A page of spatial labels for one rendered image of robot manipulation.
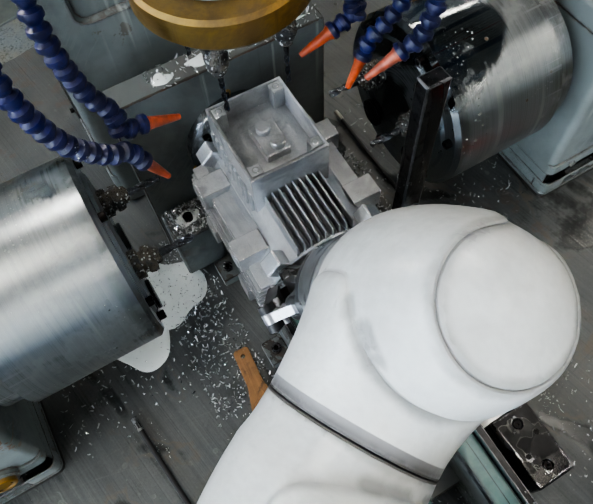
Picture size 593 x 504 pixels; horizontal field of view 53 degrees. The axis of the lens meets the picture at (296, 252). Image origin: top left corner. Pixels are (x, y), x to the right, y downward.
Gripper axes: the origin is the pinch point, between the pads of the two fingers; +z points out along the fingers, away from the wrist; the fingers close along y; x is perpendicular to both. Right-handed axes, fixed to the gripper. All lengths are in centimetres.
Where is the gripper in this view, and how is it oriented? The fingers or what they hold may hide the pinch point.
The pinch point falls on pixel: (295, 280)
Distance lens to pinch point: 64.8
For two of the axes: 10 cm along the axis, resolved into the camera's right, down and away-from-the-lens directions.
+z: -2.1, 0.1, 9.8
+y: -8.6, 4.7, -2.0
